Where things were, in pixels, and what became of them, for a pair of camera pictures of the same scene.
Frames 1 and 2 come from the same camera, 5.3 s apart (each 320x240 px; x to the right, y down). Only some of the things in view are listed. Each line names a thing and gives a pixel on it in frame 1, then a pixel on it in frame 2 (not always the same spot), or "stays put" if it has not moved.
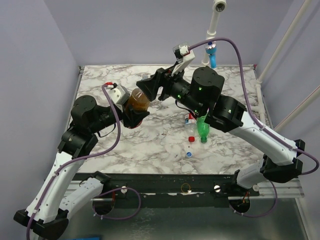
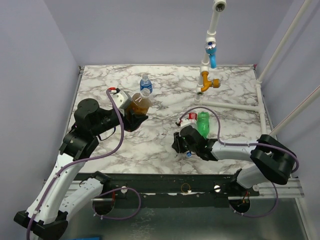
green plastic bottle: [203, 128] stays put
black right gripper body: [162, 81] → [182, 141]
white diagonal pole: [281, 44] stays put
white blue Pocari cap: [189, 154] stays put
